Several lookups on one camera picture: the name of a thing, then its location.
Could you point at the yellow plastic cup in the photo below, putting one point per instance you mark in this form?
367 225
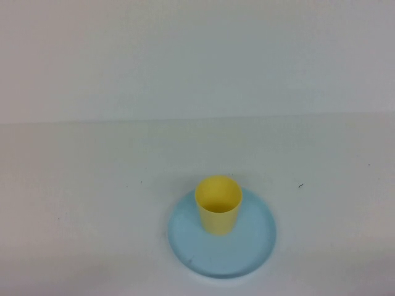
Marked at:
217 222

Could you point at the light blue round plate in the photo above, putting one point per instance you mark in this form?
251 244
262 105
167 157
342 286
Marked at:
222 256

